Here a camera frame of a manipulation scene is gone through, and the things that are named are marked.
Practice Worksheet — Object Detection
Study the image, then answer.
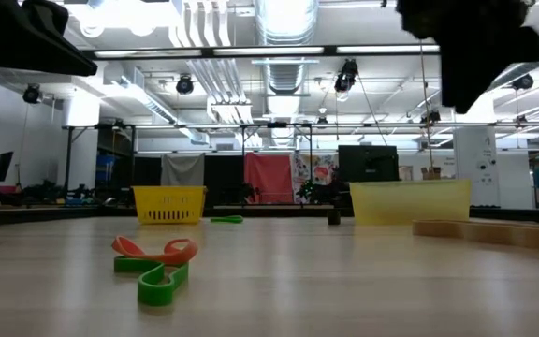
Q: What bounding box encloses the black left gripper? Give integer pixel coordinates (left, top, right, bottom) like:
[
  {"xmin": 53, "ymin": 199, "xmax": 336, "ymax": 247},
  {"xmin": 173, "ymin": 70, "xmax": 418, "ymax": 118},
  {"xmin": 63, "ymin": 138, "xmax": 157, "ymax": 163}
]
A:
[{"xmin": 0, "ymin": 0, "xmax": 98, "ymax": 77}]

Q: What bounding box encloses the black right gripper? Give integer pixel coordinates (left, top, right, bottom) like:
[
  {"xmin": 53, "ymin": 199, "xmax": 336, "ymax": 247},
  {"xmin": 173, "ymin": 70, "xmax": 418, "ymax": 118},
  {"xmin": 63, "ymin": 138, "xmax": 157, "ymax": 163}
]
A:
[{"xmin": 395, "ymin": 0, "xmax": 539, "ymax": 115}]

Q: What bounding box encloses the orange rubber band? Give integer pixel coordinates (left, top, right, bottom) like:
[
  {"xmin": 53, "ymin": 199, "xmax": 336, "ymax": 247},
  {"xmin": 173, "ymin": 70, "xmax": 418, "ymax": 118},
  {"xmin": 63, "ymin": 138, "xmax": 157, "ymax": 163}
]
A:
[{"xmin": 111, "ymin": 235, "xmax": 199, "ymax": 266}]

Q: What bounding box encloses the green rubber band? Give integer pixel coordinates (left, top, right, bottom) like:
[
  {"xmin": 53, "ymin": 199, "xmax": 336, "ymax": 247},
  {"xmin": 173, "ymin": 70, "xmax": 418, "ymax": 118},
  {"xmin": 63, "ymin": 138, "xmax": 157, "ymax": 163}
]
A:
[
  {"xmin": 210, "ymin": 214, "xmax": 244, "ymax": 225},
  {"xmin": 113, "ymin": 256, "xmax": 190, "ymax": 308}
]

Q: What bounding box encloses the black hanging spotlight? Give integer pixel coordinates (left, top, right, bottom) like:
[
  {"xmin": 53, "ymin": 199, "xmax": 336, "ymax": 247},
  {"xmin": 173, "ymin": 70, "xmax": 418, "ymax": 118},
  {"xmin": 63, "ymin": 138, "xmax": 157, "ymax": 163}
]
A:
[
  {"xmin": 333, "ymin": 58, "xmax": 360, "ymax": 94},
  {"xmin": 511, "ymin": 73, "xmax": 535, "ymax": 92},
  {"xmin": 22, "ymin": 82, "xmax": 44, "ymax": 105},
  {"xmin": 175, "ymin": 74, "xmax": 196, "ymax": 96}
]

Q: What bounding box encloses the white square column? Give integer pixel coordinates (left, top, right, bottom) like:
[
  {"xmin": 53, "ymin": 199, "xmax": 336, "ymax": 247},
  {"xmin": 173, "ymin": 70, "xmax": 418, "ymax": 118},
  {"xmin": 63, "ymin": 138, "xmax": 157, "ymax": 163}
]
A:
[{"xmin": 453, "ymin": 125, "xmax": 502, "ymax": 208}]

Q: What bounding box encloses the dark computer monitor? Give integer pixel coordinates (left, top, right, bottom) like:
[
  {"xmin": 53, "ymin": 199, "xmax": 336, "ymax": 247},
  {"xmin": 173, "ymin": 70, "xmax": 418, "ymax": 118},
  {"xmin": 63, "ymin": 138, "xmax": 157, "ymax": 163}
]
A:
[{"xmin": 0, "ymin": 151, "xmax": 14, "ymax": 183}]

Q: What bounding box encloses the black screen panel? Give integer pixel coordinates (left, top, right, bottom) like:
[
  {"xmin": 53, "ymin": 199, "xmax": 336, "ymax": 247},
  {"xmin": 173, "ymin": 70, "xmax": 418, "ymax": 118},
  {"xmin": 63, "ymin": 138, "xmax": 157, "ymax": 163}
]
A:
[{"xmin": 338, "ymin": 144, "xmax": 400, "ymax": 183}]

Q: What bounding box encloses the translucent yellow basket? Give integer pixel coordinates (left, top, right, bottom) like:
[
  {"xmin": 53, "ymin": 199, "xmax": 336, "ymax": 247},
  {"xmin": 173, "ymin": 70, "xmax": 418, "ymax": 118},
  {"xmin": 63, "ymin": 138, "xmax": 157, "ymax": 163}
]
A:
[{"xmin": 349, "ymin": 179, "xmax": 473, "ymax": 226}]

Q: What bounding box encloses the cartoon print hanging cloth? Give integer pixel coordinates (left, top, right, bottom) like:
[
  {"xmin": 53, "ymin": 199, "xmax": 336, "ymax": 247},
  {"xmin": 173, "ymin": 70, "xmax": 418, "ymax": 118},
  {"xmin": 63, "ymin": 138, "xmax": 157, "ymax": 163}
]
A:
[{"xmin": 290, "ymin": 153, "xmax": 341, "ymax": 205}]

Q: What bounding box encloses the grey hanging cloth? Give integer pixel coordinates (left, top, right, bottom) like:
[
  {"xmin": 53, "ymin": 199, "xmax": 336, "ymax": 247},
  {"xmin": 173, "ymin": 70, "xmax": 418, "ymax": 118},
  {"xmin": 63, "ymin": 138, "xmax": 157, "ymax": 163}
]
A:
[{"xmin": 160, "ymin": 154, "xmax": 205, "ymax": 187}]

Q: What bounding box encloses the yellow slotted plastic basket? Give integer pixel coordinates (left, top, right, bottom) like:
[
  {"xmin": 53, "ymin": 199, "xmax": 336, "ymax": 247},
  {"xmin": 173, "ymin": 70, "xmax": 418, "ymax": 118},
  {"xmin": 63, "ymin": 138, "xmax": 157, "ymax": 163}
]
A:
[{"xmin": 131, "ymin": 185, "xmax": 209, "ymax": 225}]

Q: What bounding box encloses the red hanging cloth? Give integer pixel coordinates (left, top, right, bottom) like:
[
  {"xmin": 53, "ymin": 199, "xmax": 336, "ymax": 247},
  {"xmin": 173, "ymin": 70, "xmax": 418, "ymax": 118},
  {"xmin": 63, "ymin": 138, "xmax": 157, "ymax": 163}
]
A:
[{"xmin": 244, "ymin": 153, "xmax": 294, "ymax": 206}]

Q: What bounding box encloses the black metal rig frame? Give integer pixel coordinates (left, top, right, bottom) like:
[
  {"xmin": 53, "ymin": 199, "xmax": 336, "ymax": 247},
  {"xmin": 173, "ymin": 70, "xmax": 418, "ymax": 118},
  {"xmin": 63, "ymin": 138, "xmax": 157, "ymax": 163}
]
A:
[{"xmin": 0, "ymin": 42, "xmax": 539, "ymax": 225}]

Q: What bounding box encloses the silver ventilation duct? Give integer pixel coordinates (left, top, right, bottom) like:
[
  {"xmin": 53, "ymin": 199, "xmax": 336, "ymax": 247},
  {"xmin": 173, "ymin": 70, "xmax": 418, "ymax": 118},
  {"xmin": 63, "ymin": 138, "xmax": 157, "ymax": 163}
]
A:
[{"xmin": 254, "ymin": 0, "xmax": 320, "ymax": 149}]

